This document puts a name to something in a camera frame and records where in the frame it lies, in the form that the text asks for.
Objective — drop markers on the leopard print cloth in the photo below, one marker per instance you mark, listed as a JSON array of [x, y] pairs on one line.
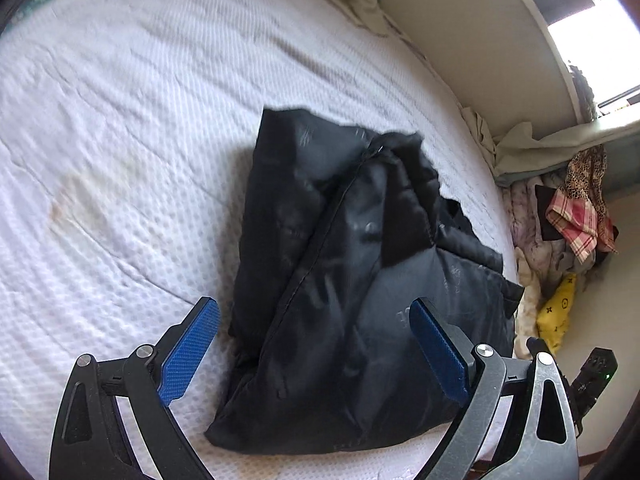
[[590, 175]]

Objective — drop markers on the pale floral quilt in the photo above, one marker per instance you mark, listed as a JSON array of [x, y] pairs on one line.
[[527, 220]]

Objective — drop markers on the black cloth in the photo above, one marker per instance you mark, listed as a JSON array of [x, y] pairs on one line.
[[547, 210]]

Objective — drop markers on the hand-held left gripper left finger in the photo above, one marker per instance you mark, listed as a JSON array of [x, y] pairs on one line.
[[187, 355]]

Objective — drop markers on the white textured bedspread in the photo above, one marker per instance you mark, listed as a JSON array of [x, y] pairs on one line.
[[125, 135]]

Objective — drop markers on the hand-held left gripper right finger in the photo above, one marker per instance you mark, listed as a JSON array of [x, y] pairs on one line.
[[440, 355]]

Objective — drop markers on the red plaid cloth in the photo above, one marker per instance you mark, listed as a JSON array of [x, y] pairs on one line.
[[575, 225]]

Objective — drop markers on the cream crumpled cloth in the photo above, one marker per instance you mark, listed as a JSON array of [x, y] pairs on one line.
[[527, 300]]

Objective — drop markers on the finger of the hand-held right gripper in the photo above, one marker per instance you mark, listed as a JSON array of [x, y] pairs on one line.
[[532, 346]]

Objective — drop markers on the yellow patterned bag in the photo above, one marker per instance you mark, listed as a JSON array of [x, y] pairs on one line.
[[557, 315]]

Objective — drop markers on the black padded jacket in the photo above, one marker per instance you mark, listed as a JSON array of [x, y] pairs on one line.
[[350, 285]]

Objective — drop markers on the dark knitted cloth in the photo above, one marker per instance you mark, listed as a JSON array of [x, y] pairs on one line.
[[582, 90]]

